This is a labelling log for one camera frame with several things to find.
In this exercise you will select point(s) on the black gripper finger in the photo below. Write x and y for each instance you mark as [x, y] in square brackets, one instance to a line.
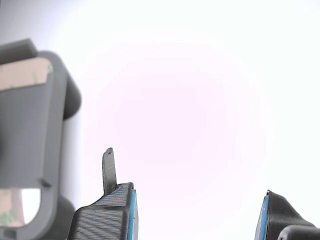
[105, 215]
[282, 217]

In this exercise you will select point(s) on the tan 3M tape liner frame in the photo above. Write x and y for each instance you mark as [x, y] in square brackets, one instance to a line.
[20, 75]

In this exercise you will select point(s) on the gray fixture with black legs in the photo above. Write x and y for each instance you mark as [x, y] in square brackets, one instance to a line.
[30, 137]

